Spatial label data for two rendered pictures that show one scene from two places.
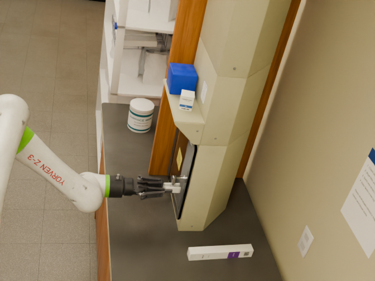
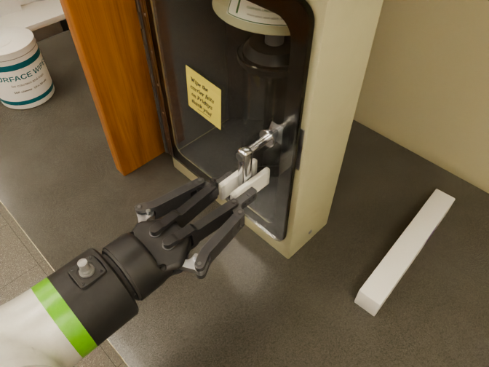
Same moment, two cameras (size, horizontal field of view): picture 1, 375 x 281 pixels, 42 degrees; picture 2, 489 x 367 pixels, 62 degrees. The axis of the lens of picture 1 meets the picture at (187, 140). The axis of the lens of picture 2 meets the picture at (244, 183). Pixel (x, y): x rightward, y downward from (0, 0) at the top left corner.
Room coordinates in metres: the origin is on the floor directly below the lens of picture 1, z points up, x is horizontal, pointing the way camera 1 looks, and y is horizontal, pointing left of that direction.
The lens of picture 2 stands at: (1.22, 0.19, 1.56)
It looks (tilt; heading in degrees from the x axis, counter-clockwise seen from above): 48 degrees down; 332
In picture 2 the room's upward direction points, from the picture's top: straight up
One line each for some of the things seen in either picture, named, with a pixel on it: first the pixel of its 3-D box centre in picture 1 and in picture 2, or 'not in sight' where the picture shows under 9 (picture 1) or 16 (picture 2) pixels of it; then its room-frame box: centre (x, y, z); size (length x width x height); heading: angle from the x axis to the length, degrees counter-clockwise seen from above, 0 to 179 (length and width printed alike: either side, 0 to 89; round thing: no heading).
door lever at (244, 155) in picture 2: (176, 184); (253, 166); (1.56, 0.00, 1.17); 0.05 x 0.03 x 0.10; 107
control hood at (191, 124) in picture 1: (180, 110); not in sight; (1.65, 0.05, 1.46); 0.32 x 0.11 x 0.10; 17
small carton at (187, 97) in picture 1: (186, 100); not in sight; (1.60, 0.04, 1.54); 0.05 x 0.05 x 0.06; 5
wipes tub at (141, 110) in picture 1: (140, 115); (16, 68); (2.23, 0.28, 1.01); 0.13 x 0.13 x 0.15
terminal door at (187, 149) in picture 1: (181, 163); (215, 106); (1.67, 0.01, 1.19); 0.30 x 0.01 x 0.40; 17
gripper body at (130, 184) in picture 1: (134, 187); (150, 253); (1.50, 0.17, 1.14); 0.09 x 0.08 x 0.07; 107
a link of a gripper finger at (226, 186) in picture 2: (171, 185); (238, 178); (1.56, 0.02, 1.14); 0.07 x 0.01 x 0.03; 108
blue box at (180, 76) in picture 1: (181, 79); not in sight; (1.73, 0.08, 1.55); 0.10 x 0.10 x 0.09; 17
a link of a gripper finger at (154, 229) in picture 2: (150, 184); (186, 212); (1.54, 0.11, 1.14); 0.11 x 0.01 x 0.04; 113
